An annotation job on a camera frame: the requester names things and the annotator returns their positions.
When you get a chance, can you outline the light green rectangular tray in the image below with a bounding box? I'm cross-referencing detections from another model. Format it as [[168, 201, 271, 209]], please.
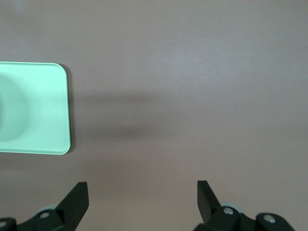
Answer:
[[0, 62, 73, 156]]

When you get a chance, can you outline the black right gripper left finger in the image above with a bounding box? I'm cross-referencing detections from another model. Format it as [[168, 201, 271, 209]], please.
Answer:
[[0, 181, 90, 231]]

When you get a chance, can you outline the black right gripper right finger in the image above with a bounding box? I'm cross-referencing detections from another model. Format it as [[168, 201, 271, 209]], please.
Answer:
[[193, 180, 295, 231]]

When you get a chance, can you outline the brown table cover sheet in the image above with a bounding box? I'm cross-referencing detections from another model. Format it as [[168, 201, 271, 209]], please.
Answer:
[[0, 0, 308, 231]]

